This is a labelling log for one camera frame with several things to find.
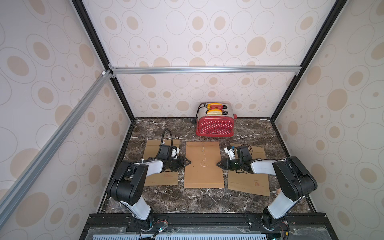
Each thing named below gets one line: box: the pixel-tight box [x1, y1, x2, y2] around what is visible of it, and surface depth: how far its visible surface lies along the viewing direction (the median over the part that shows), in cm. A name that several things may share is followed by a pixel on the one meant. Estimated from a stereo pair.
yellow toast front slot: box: [207, 109, 223, 116], surface depth 98 cm
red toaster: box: [196, 102, 238, 138], surface depth 101 cm
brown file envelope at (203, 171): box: [184, 141, 225, 188], surface depth 94 cm
